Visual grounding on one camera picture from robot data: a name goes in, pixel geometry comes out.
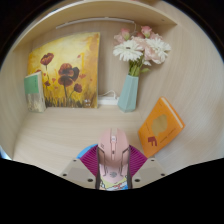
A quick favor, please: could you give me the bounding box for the green and beige book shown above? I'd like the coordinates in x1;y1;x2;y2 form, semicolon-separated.
23;70;47;113

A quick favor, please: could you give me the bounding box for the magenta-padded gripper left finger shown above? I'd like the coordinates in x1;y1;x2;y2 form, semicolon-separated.
59;144;102;191

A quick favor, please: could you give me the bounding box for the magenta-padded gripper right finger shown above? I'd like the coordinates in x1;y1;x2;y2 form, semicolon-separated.
125;144;167;190

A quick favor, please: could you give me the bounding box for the white power strip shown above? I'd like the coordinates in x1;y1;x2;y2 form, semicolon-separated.
97;89;120;106

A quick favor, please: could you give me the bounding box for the wooden shelf with decorations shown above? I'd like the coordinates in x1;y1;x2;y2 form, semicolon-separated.
13;0;178;51

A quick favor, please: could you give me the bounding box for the white and pink flower bouquet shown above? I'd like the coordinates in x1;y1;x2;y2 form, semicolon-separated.
112;25;172;78

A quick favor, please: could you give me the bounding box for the pink computer mouse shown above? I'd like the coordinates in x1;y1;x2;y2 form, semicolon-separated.
96;127;131;184

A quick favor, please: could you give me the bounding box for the pale teal faceted vase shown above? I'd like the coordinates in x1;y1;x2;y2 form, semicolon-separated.
117;74;140;113

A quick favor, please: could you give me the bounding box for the yellow poppy flower painting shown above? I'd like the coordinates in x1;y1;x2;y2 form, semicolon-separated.
27;31;101;109

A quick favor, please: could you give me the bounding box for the orange book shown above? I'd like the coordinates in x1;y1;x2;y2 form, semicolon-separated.
137;96;186;159

